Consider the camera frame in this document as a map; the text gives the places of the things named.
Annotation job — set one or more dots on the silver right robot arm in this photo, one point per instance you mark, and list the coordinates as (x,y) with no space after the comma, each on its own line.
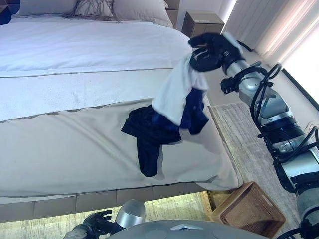
(271,107)

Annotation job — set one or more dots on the sheer light curtain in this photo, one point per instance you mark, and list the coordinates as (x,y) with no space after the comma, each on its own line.
(274,22)

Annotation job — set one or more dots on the grey robot torso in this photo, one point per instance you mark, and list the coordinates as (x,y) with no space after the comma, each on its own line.
(174,230)

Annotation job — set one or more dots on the patterned decorative pillow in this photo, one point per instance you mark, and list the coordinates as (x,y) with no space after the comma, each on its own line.
(93,7)

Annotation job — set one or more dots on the black garment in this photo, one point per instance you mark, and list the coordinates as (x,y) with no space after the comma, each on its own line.
(147,139)

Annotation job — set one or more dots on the white garment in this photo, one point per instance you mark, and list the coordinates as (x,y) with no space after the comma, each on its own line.
(174,92)

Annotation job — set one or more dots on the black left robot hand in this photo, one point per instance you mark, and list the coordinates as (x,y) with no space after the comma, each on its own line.
(99,222)

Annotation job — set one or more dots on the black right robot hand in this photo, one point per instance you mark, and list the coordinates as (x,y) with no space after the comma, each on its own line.
(214,49)

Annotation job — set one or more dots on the blue garment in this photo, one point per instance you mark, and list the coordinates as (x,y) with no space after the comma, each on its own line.
(194,114)

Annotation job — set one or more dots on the white duvet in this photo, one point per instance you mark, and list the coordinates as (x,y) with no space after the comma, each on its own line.
(87,49)

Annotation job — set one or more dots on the brown wicker basket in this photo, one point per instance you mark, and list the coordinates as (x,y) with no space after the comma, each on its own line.
(251,209)

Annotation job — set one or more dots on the brown padded headboard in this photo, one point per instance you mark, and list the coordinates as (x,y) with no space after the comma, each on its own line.
(172,10)

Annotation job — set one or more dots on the brown wooden nightstand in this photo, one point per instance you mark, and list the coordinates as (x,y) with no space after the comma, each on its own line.
(202,23)

